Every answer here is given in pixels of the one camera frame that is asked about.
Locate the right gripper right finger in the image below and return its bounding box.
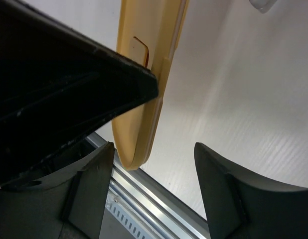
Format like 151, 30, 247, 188
194, 142, 308, 239

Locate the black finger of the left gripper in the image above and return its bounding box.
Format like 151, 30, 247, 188
0, 0, 153, 187

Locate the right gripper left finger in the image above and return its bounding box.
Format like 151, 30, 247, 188
0, 142, 115, 239

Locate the tan lunch box lid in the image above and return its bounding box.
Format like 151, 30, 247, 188
112, 0, 188, 170

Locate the aluminium mounting rail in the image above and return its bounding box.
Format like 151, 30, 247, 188
85, 131, 212, 239

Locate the white slotted cable duct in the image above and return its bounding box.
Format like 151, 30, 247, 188
106, 201, 154, 239

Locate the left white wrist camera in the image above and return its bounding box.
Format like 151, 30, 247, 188
249, 0, 277, 13

